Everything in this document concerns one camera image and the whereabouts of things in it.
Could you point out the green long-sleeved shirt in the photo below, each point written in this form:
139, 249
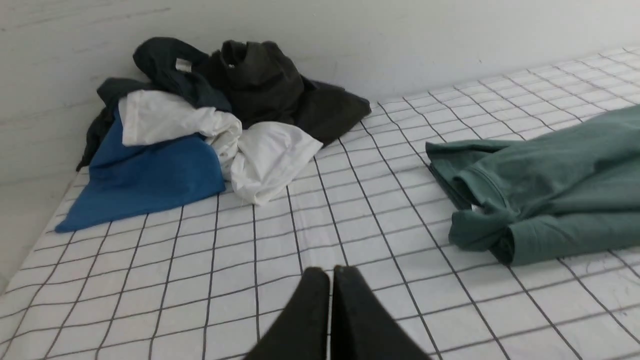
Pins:
570, 192

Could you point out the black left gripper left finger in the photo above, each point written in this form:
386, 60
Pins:
300, 331

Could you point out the dark olive shirt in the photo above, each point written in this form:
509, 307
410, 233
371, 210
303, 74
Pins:
262, 84

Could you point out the white grid-patterned tablecloth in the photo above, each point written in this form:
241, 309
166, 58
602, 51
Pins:
207, 280

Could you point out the white shirt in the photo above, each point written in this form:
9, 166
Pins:
259, 162

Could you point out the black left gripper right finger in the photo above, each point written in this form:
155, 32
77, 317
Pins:
361, 328

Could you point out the dark teal shirt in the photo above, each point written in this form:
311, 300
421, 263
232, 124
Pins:
170, 65

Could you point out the blue shirt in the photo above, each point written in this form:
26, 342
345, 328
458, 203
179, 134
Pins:
127, 181

